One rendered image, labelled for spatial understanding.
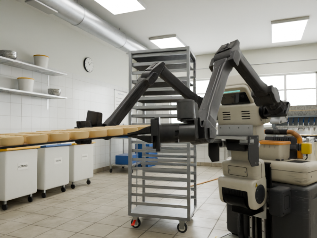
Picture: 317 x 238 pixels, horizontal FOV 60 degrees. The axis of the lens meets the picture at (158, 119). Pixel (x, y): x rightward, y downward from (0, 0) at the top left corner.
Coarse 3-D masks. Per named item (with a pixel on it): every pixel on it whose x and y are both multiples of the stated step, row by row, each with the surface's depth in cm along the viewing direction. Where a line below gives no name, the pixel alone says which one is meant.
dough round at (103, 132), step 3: (102, 129) 83; (105, 129) 81; (90, 132) 79; (93, 132) 78; (96, 132) 78; (99, 132) 78; (102, 132) 79; (105, 132) 80; (90, 135) 79; (93, 135) 78; (96, 135) 78; (99, 135) 78; (102, 135) 79; (105, 135) 80
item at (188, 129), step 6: (180, 120) 83; (186, 120) 82; (192, 120) 82; (180, 126) 81; (186, 126) 81; (192, 126) 81; (180, 132) 80; (186, 132) 80; (192, 132) 80; (180, 138) 80; (186, 138) 80; (192, 138) 80
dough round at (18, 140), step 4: (12, 136) 67; (16, 136) 66; (20, 136) 65; (0, 140) 64; (4, 140) 63; (8, 140) 63; (12, 140) 63; (16, 140) 64; (20, 140) 65; (0, 144) 64; (4, 144) 63; (8, 144) 63; (12, 144) 63; (16, 144) 64; (20, 144) 65
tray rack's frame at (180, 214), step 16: (176, 48) 273; (144, 96) 328; (144, 112) 327; (128, 144) 283; (144, 144) 326; (128, 160) 283; (128, 176) 282; (128, 192) 282; (128, 208) 281; (144, 208) 296; (160, 208) 296; (176, 208) 296; (192, 208) 296
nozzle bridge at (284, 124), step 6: (288, 120) 379; (294, 120) 375; (300, 120) 371; (306, 120) 367; (312, 120) 363; (276, 126) 382; (282, 126) 378; (288, 126) 374; (294, 126) 370; (300, 126) 366; (306, 126) 362; (312, 126) 358
